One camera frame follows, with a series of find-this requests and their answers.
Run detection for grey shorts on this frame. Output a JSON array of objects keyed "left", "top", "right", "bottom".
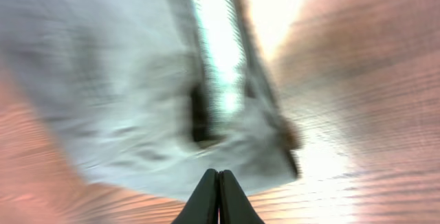
[{"left": 1, "top": 0, "right": 297, "bottom": 201}]

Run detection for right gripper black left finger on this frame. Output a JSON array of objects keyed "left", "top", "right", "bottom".
[{"left": 172, "top": 169, "right": 219, "bottom": 224}]

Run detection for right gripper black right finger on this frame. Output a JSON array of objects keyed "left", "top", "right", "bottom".
[{"left": 219, "top": 170, "right": 265, "bottom": 224}]

